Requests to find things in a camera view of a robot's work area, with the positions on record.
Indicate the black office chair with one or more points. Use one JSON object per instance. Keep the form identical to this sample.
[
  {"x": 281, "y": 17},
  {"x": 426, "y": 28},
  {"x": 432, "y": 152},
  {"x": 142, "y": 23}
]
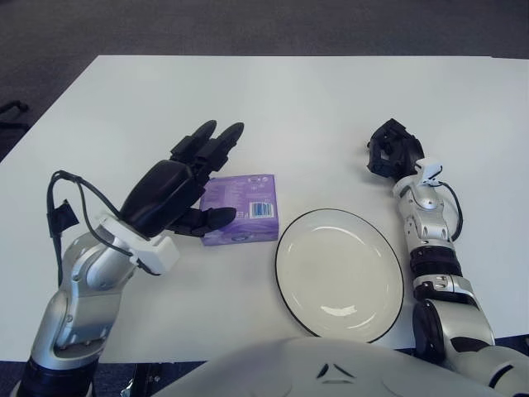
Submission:
[{"x": 12, "y": 106}]

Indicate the grey robot torso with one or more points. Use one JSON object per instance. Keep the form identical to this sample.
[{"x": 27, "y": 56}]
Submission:
[{"x": 289, "y": 372}]

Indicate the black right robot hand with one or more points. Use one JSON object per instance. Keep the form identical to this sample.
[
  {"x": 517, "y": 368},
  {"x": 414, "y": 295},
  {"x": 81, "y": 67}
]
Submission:
[{"x": 403, "y": 153}]

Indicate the dark stand under table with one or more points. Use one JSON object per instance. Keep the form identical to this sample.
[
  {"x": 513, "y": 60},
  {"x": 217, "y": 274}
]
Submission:
[{"x": 144, "y": 376}]

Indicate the white wrist mount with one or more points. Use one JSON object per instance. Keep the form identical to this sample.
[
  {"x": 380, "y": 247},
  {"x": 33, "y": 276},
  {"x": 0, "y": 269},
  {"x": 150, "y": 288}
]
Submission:
[
  {"x": 432, "y": 169},
  {"x": 165, "y": 252}
]

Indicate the purple tissue paper pack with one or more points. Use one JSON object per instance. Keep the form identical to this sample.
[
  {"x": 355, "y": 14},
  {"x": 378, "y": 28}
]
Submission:
[{"x": 252, "y": 194}]

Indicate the white right wrist mount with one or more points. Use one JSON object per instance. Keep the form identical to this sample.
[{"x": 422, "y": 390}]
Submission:
[{"x": 432, "y": 169}]

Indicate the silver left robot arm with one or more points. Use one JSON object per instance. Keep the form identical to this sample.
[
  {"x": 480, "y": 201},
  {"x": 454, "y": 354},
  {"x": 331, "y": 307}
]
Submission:
[{"x": 82, "y": 289}]

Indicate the white left wrist mount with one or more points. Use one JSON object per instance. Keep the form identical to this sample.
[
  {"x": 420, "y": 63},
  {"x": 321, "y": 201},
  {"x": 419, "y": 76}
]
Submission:
[{"x": 165, "y": 252}]

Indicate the white plate with black rim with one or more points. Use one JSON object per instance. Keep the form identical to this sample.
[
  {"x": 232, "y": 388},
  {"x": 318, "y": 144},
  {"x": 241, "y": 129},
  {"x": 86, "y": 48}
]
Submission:
[{"x": 339, "y": 273}]

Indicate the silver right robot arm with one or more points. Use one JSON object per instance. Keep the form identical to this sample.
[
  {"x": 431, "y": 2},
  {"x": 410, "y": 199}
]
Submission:
[{"x": 430, "y": 231}]

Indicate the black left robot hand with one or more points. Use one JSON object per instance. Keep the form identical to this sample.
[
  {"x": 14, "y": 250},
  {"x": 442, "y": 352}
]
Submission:
[{"x": 161, "y": 190}]

